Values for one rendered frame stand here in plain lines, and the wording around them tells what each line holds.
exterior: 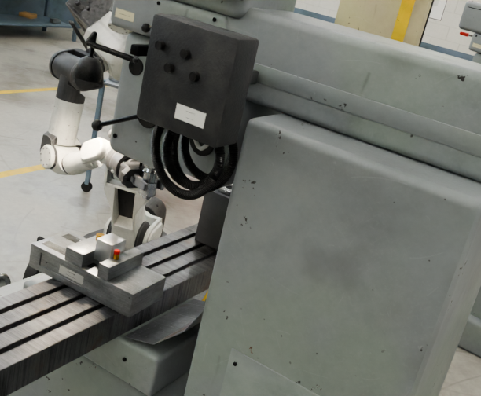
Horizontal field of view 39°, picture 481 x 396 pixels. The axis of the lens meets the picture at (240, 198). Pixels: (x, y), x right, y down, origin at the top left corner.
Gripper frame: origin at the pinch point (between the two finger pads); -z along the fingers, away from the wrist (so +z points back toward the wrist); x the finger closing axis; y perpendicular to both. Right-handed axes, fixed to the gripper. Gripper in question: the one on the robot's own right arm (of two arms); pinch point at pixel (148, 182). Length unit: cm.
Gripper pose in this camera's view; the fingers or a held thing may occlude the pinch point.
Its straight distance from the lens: 187.5
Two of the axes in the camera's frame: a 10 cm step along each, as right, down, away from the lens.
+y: -2.2, 9.1, 3.4
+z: -5.9, -4.1, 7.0
